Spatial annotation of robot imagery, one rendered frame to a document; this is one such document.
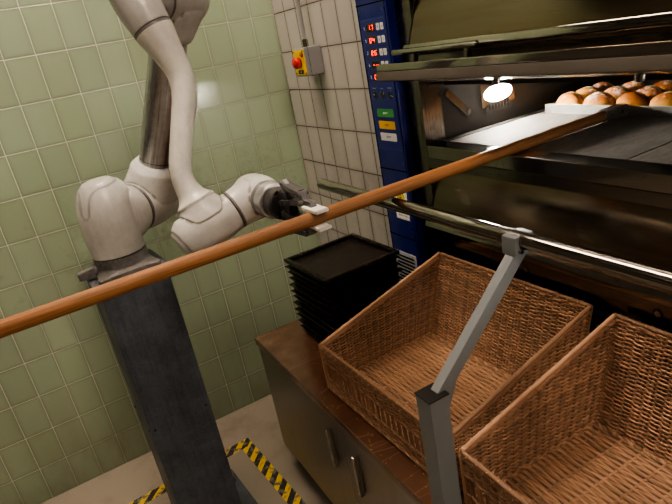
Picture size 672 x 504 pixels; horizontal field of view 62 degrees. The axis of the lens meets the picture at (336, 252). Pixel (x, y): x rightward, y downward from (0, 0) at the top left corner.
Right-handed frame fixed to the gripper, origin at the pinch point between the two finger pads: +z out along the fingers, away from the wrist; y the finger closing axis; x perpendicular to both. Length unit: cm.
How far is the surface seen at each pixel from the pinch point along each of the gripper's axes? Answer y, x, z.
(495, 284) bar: 9.4, -13.4, 37.2
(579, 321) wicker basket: 36, -49, 26
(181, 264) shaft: -0.4, 29.7, 1.5
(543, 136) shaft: -1, -66, 1
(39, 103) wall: -30, 38, -123
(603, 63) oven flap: -22, -41, 38
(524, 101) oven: -3, -97, -33
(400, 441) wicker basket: 58, -6, 8
